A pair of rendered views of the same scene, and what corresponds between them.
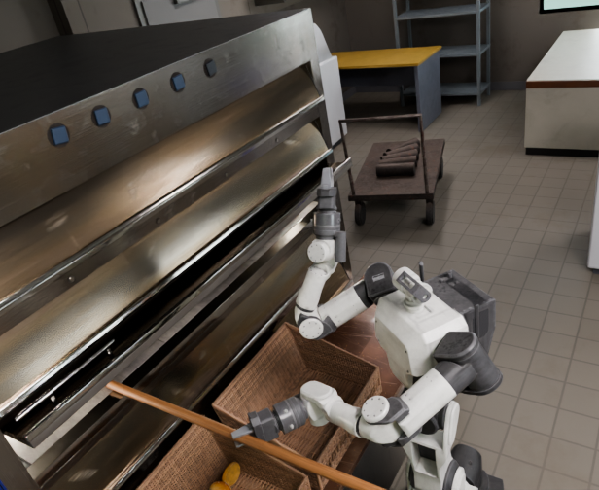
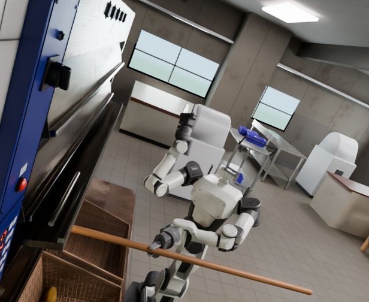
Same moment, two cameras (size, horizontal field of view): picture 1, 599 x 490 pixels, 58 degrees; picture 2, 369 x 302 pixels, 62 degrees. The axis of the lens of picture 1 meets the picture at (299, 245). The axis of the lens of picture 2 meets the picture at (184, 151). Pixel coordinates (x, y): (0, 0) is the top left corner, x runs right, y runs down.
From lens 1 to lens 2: 1.33 m
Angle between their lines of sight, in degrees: 49
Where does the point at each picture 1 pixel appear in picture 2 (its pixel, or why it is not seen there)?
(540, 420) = (162, 261)
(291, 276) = not seen: hidden behind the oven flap
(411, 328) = (227, 193)
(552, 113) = (138, 115)
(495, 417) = (142, 260)
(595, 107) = (156, 120)
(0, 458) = not seen: outside the picture
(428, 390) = (248, 222)
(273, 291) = not seen: hidden behind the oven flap
